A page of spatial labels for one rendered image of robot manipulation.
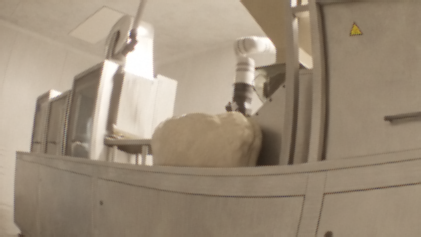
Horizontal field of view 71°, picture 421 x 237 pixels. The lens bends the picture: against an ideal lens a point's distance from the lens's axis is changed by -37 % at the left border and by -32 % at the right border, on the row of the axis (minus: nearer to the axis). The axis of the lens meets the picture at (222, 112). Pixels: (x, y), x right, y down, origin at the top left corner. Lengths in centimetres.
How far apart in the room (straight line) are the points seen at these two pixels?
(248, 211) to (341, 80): 43
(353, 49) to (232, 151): 46
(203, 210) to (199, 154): 22
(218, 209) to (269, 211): 15
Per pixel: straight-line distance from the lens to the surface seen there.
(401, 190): 76
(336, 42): 115
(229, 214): 98
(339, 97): 109
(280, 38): 141
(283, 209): 89
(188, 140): 123
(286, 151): 112
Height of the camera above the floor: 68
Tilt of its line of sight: 14 degrees up
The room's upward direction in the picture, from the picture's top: 6 degrees clockwise
